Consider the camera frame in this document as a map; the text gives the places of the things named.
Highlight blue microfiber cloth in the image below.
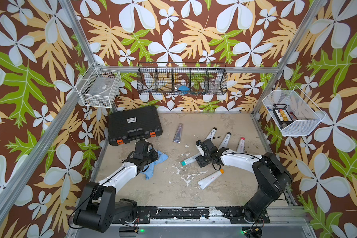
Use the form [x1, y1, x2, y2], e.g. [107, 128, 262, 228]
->
[141, 151, 169, 180]

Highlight white tube teal cap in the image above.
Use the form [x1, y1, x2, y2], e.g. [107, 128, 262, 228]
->
[181, 153, 201, 166]

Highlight silver purple toothpaste tube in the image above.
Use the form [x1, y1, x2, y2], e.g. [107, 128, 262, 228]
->
[173, 124, 183, 143]

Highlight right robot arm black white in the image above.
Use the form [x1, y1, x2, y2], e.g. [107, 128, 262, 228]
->
[196, 139, 293, 223]

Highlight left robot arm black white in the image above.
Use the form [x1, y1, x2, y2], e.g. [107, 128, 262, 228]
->
[70, 139, 159, 233]

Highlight white tube grey cap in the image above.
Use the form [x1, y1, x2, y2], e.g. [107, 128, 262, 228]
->
[219, 132, 231, 149]

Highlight white tube black cap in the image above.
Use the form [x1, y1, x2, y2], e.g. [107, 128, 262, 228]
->
[206, 128, 217, 139]

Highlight white tube pink cap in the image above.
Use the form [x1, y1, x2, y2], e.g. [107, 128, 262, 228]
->
[236, 137, 245, 153]

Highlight white tube orange cap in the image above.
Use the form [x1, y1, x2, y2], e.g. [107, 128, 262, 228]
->
[197, 169, 224, 189]

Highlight black tool case orange latches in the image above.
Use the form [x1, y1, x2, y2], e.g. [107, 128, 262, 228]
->
[108, 106, 163, 146]

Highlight blue object in basket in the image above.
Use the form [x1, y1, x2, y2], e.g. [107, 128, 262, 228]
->
[178, 85, 190, 94]

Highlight black box yellow items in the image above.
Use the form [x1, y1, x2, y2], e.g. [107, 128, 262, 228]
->
[273, 104, 294, 126]

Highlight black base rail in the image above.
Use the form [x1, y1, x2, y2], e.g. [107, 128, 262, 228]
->
[111, 206, 271, 224]

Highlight black wire basket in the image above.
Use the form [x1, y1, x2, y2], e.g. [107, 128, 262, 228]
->
[136, 62, 228, 96]

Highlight white wire basket left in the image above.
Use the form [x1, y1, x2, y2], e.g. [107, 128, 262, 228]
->
[76, 64, 122, 108]

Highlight white wire basket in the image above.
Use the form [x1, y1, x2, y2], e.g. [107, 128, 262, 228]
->
[263, 86, 326, 137]
[76, 64, 122, 108]

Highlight white wire basket right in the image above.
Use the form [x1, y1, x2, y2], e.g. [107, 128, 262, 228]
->
[263, 86, 326, 137]

